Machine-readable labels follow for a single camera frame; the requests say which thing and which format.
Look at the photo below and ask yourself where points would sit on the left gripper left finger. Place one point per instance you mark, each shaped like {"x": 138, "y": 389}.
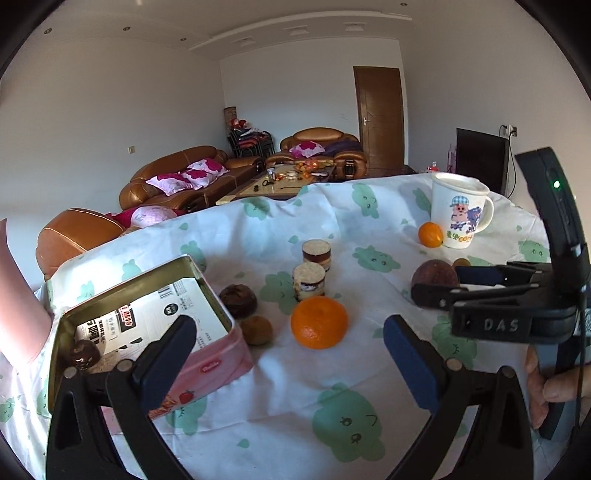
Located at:
{"x": 134, "y": 388}

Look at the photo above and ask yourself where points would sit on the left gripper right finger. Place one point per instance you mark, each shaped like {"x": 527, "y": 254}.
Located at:
{"x": 435, "y": 388}

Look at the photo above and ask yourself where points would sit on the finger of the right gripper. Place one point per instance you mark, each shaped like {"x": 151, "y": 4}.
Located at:
{"x": 447, "y": 297}
{"x": 514, "y": 273}

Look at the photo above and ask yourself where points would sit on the purple passion fruit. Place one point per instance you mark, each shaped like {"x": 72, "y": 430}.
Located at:
{"x": 436, "y": 272}

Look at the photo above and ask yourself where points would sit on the dark brown passion fruit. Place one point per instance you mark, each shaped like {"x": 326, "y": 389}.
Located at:
{"x": 83, "y": 355}

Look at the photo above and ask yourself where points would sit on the large orange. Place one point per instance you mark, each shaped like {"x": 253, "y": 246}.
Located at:
{"x": 319, "y": 323}

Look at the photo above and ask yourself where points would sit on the right hand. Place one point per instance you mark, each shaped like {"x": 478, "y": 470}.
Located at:
{"x": 543, "y": 392}

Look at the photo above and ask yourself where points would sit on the small yellow-brown fruit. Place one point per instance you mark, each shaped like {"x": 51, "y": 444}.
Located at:
{"x": 461, "y": 262}

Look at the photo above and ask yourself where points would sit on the small orange by mug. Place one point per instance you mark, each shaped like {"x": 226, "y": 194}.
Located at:
{"x": 431, "y": 235}

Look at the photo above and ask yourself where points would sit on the pink biscuit tin box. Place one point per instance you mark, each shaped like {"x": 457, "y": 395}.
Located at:
{"x": 123, "y": 320}

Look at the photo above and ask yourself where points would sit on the white cartoon mug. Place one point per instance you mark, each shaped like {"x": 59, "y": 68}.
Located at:
{"x": 461, "y": 207}

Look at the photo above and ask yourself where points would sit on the white green-cloud tablecloth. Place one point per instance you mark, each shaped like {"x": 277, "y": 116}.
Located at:
{"x": 361, "y": 330}

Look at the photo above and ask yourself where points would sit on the black television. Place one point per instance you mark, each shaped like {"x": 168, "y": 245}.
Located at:
{"x": 484, "y": 157}

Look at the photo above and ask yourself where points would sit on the near layered cake cup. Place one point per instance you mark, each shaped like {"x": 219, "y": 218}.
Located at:
{"x": 308, "y": 281}

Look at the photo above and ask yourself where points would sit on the layered cake cup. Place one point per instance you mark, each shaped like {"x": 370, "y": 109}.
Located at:
{"x": 317, "y": 251}
{"x": 308, "y": 281}

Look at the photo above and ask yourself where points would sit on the far layered cake cup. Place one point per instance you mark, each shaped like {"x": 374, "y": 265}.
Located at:
{"x": 317, "y": 251}

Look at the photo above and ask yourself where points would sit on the small brown-yellow fruit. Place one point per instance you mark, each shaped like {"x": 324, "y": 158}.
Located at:
{"x": 257, "y": 330}

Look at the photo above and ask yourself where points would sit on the dark wrinkled fruit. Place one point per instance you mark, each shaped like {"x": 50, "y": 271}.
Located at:
{"x": 240, "y": 300}

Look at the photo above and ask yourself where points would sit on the brown leather armchair near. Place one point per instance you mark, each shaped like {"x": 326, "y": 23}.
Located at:
{"x": 70, "y": 234}

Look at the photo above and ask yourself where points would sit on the brown leather armchair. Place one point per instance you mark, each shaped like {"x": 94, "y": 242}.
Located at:
{"x": 324, "y": 145}
{"x": 70, "y": 234}

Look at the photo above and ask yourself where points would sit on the wooden coffee table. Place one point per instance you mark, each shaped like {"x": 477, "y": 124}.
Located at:
{"x": 282, "y": 181}

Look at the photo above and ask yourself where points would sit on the brown leather far armchair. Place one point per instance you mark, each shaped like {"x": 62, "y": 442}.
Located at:
{"x": 324, "y": 145}

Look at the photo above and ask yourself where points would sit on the brown leather long sofa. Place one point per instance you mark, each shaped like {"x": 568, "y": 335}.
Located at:
{"x": 137, "y": 193}

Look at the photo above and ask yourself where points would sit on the pink floral cushion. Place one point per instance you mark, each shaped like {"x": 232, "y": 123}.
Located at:
{"x": 204, "y": 172}
{"x": 170, "y": 183}

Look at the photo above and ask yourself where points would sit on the brown wooden door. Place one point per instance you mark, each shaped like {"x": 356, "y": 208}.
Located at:
{"x": 381, "y": 117}

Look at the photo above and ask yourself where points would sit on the stacked dark chairs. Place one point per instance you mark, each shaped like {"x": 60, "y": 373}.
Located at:
{"x": 246, "y": 141}

